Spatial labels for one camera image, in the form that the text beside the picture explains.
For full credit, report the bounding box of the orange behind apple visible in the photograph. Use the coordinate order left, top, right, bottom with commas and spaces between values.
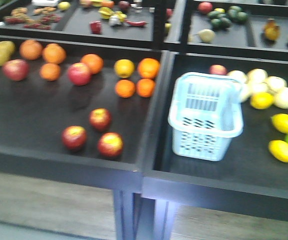
80, 53, 104, 75

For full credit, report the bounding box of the white pear fruit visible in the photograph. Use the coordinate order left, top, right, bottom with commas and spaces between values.
274, 87, 288, 109

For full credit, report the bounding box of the small orange fruit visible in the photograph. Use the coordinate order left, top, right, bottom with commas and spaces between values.
39, 63, 61, 81

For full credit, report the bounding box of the yellow lemon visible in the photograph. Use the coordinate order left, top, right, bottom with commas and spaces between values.
250, 92, 274, 110

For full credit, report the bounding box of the red apple front right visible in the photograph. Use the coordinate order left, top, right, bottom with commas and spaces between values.
97, 132, 124, 158

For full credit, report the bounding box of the large orange right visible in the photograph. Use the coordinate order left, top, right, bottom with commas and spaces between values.
137, 58, 160, 79

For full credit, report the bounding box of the red apple upper front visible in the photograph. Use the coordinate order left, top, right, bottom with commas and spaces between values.
89, 108, 112, 132

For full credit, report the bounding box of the red apple far left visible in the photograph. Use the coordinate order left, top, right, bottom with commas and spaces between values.
2, 59, 29, 82

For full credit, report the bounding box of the small orange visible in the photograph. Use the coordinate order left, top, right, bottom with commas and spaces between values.
136, 78, 155, 98
115, 79, 136, 98

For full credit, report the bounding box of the small orange lower right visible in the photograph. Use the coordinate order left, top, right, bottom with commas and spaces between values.
136, 78, 155, 98

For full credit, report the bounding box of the red apple by pears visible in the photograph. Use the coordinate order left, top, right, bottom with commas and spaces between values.
209, 64, 227, 76

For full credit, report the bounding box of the red bell pepper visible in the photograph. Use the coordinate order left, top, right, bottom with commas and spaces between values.
89, 20, 102, 35

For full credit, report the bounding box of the yellow orange fruit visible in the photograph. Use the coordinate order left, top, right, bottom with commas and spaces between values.
114, 59, 135, 79

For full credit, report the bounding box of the red apple front left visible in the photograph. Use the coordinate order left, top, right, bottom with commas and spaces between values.
61, 125, 87, 152

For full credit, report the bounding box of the small orange lower left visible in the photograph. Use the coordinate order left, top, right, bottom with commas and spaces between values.
115, 79, 136, 98

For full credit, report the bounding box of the red apple middle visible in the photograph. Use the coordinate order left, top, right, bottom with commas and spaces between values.
67, 62, 91, 86

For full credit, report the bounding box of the red chili pepper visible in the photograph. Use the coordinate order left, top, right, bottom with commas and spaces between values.
125, 20, 148, 28

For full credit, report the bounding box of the light blue plastic basket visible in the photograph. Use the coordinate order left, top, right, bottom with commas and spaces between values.
168, 72, 244, 162

